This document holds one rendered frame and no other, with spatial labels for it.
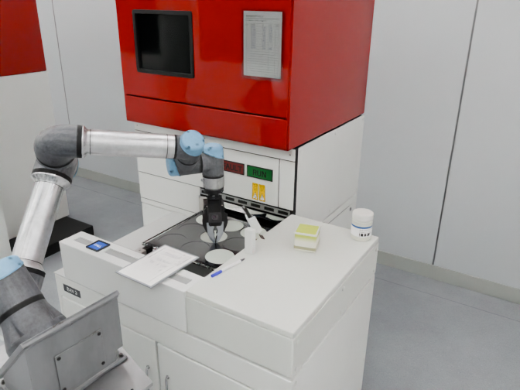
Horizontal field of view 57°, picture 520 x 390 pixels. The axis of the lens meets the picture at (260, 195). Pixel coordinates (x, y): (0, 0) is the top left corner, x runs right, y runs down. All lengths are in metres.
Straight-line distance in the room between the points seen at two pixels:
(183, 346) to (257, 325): 0.32
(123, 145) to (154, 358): 0.68
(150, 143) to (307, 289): 0.62
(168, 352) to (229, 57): 1.01
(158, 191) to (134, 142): 0.81
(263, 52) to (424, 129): 1.65
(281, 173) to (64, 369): 0.99
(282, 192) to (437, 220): 1.64
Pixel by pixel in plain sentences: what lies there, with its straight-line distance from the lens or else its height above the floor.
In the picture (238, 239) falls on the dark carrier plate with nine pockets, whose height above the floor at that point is 0.90.
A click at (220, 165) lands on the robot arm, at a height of 1.20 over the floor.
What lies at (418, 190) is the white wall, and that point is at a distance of 3.25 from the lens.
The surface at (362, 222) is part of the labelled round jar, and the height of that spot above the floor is 1.04.
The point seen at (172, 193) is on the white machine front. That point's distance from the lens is 2.19.
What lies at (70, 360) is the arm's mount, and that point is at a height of 0.93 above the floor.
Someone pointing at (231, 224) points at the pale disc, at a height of 0.90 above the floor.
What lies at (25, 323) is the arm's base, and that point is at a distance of 1.29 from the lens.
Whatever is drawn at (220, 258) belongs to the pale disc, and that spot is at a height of 0.90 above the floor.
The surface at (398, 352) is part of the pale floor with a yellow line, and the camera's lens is 2.78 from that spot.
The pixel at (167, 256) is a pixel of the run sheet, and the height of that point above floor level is 0.97.
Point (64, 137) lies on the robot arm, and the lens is 1.46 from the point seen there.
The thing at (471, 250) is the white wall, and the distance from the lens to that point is 3.32.
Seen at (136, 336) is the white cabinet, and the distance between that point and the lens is 1.66.
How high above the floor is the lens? 1.73
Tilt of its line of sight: 22 degrees down
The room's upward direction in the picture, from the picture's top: 1 degrees clockwise
